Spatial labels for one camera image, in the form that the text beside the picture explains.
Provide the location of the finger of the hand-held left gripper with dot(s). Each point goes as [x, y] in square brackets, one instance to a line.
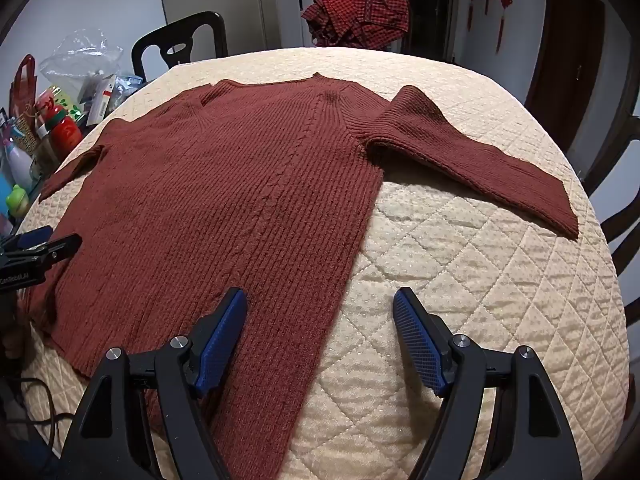
[32, 238]
[55, 250]

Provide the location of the white and red box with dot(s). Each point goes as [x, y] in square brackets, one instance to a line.
[102, 97]

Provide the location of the dark wooden chair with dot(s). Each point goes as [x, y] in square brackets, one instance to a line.
[620, 220]

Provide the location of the green toy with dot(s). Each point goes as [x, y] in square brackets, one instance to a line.
[17, 200]

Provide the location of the white bottle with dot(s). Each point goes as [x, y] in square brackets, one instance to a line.
[17, 160]

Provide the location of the black chair with cutout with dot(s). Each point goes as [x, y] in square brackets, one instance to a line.
[200, 25]

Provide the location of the red checkered cloth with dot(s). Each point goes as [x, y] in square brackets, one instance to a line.
[360, 15]

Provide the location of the dark glass door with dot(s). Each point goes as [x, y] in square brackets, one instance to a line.
[430, 5]

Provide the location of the beige quilted blanket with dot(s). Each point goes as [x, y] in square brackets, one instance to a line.
[475, 285]

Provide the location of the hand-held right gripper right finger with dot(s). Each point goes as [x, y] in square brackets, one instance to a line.
[417, 342]

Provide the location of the red gift bag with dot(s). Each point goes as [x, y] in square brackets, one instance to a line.
[22, 90]

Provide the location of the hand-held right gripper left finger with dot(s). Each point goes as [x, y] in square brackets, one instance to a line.
[225, 340]

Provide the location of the red bottle with green band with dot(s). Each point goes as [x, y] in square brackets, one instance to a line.
[64, 130]

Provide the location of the clear plastic bag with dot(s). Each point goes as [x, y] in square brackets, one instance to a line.
[80, 55]

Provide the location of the rust red knit sweater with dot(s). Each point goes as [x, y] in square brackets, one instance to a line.
[225, 185]

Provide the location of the dark brown door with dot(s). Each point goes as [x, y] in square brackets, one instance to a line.
[565, 60]

